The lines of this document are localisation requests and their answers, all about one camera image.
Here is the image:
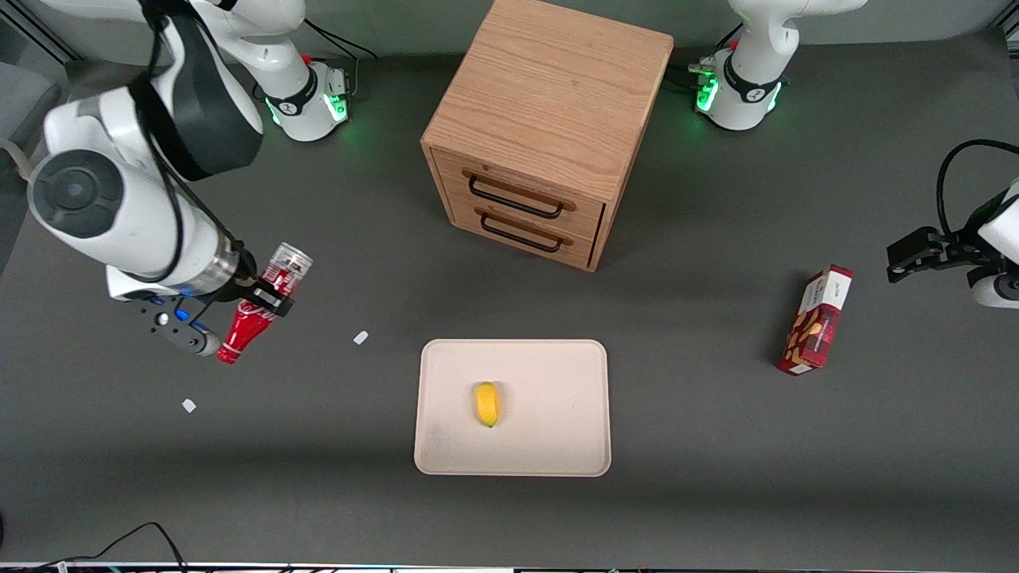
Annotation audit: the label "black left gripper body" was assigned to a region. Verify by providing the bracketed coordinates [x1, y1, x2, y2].
[943, 193, 1002, 268]

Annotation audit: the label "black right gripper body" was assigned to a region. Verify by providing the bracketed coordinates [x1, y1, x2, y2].
[210, 246, 261, 305]

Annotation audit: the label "red coke bottle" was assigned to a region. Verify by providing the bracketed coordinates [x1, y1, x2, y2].
[217, 243, 314, 366]

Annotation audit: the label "beige plastic tray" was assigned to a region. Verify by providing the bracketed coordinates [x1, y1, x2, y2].
[414, 339, 612, 478]

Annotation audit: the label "red snack box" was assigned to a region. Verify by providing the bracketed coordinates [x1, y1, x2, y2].
[777, 264, 854, 376]

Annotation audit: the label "yellow lemon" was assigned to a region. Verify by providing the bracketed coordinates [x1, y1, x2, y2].
[475, 382, 502, 428]

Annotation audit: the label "wooden drawer cabinet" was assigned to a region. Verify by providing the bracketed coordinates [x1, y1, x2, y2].
[420, 0, 675, 274]

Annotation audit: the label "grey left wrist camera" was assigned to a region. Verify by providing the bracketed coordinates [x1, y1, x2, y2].
[969, 266, 1019, 310]

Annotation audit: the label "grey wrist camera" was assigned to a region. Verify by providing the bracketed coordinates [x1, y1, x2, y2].
[969, 266, 1019, 310]
[137, 296, 223, 358]

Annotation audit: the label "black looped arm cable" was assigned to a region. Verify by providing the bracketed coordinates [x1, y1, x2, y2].
[935, 139, 1019, 236]

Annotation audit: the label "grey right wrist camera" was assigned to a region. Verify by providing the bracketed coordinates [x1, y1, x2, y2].
[137, 296, 223, 358]

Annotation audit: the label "long black drawer handle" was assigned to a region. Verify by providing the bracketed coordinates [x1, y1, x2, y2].
[462, 169, 577, 220]

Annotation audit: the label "black right arm base cables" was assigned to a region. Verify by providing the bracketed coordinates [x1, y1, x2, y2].
[253, 20, 380, 104]

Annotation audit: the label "black arm base cables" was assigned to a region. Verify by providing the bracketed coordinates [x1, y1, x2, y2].
[667, 22, 746, 90]
[253, 20, 380, 104]

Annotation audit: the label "thin black floor cable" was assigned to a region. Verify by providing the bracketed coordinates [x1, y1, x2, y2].
[0, 521, 189, 573]

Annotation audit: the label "black left arm base cables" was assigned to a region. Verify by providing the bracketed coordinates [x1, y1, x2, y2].
[667, 22, 746, 90]

